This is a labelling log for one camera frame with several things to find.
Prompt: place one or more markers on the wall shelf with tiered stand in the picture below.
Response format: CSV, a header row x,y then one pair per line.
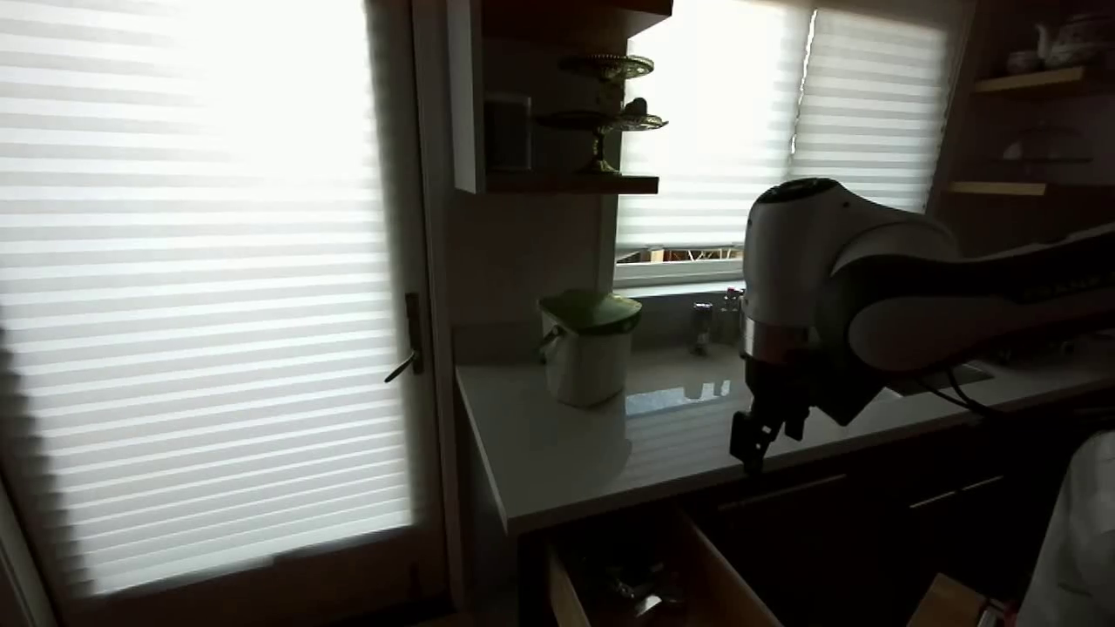
x,y
538,96

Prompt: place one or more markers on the wooden right wall shelf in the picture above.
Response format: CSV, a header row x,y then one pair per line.
x,y
1037,99

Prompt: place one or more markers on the white pleated window blind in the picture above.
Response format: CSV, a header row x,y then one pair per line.
x,y
761,92

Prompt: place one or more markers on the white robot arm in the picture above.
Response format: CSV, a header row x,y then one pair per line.
x,y
848,292

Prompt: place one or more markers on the white bin with green lid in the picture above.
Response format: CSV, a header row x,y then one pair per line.
x,y
586,347

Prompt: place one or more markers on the white pleated door blind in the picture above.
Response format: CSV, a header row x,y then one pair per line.
x,y
195,278

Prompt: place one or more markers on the black door handle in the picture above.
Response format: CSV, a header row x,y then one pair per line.
x,y
414,357

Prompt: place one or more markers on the open wooden drawer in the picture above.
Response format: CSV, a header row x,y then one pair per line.
x,y
666,552

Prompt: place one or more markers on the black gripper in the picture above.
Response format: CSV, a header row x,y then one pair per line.
x,y
782,403

